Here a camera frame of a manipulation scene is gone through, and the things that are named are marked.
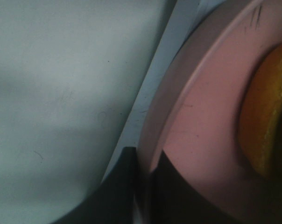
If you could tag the pink round plate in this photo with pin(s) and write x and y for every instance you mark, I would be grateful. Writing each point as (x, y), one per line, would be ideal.
(195, 112)

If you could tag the white microwave oven body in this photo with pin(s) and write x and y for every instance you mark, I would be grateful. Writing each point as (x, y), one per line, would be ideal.
(185, 16)

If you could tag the burger with lettuce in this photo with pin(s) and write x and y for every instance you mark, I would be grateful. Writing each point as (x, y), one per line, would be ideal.
(260, 123)

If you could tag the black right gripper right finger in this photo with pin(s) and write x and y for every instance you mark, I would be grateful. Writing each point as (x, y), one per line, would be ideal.
(237, 196)

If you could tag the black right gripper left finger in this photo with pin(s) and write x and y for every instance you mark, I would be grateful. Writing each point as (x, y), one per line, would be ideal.
(112, 202)

